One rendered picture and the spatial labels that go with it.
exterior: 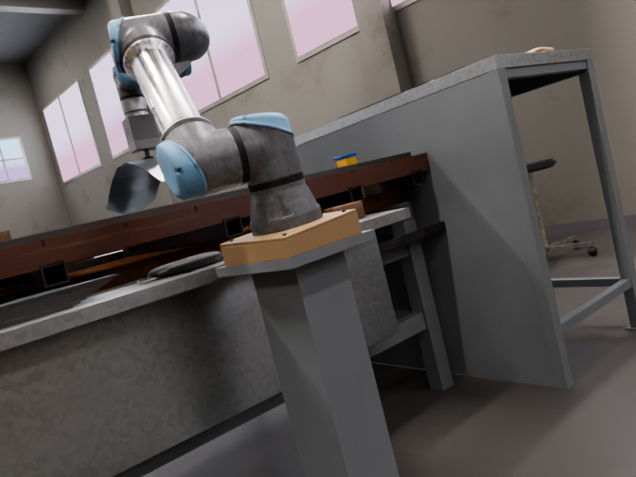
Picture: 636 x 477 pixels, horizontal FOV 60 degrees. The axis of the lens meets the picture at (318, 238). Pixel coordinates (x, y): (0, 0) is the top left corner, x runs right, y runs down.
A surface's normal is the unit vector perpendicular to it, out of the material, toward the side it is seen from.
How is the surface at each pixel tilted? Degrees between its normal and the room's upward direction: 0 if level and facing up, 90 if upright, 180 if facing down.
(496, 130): 90
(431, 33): 90
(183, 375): 90
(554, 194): 90
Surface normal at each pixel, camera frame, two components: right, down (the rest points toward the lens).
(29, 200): 0.68, -0.11
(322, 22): -0.69, 0.23
